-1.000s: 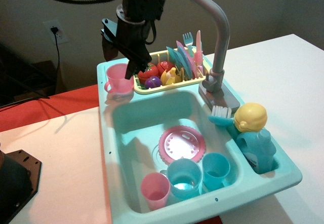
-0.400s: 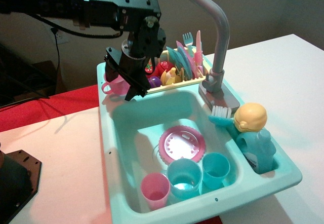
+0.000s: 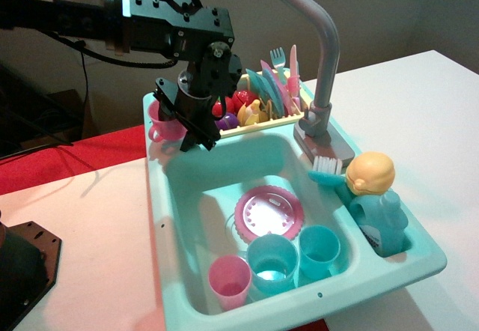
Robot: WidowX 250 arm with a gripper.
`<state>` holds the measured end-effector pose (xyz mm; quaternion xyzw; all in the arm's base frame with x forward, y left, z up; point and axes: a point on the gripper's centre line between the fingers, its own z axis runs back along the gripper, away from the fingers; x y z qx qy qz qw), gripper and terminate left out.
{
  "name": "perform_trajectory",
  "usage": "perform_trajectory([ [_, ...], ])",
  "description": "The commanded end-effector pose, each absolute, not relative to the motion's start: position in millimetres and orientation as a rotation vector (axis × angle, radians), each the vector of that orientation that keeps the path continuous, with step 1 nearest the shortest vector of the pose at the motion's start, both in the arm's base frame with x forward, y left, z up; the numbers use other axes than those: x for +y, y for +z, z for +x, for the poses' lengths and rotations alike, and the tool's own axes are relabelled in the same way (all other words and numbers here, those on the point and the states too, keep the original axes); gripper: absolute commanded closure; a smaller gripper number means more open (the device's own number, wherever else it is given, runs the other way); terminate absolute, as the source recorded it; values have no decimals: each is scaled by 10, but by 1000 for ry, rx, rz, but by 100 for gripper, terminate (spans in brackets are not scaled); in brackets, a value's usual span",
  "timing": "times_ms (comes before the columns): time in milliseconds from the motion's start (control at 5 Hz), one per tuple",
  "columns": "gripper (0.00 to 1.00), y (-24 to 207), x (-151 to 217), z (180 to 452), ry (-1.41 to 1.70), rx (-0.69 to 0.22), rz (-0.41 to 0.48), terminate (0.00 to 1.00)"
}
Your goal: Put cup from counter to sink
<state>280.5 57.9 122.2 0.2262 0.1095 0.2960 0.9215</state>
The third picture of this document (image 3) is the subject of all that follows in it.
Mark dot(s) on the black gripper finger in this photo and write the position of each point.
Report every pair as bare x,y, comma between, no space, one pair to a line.
171,108
200,127

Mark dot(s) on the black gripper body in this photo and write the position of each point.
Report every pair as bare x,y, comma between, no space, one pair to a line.
198,87

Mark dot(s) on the pink cup with handle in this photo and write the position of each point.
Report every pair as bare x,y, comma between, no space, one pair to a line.
160,130

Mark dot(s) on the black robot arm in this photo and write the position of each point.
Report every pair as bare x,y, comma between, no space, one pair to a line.
179,30

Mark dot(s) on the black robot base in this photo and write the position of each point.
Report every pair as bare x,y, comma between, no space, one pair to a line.
30,257

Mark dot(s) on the teal toy sink unit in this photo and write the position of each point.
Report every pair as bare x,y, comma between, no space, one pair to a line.
193,196

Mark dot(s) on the small pink cup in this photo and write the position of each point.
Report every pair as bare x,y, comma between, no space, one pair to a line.
230,278

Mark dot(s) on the large teal cup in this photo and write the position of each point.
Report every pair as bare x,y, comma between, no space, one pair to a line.
273,260

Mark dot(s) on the small teal cup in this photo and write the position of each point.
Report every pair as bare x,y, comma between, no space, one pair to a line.
319,247

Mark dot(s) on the red toy tomato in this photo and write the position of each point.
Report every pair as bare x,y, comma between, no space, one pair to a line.
218,109

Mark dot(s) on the purple toy fruit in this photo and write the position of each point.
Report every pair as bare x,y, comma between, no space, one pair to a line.
228,122

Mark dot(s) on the red toy apple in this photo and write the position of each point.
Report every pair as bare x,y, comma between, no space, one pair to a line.
243,98

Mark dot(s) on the teal toy plate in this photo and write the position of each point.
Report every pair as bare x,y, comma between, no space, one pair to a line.
259,85

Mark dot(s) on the yellow toy banana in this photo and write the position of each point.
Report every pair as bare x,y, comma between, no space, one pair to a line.
251,114

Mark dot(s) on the blue toy plate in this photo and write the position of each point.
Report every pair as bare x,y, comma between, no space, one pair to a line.
276,97

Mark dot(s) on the teal toy fork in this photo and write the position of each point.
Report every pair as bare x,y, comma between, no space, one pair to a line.
278,60

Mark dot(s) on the pink toy knife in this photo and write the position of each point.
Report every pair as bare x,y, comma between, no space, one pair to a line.
293,83

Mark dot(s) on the yellow dish rack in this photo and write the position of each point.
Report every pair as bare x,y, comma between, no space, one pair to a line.
295,111

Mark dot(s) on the pink toy plate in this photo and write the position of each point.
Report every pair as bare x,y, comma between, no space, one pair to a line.
268,210

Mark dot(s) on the grey toy faucet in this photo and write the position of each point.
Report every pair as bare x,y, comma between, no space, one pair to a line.
314,133

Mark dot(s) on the teal dish brush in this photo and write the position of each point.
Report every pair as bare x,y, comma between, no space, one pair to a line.
327,171

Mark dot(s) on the red cloth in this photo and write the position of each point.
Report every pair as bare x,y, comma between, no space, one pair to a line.
51,164

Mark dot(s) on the teal bottle yellow cap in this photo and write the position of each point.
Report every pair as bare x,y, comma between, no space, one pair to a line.
374,206

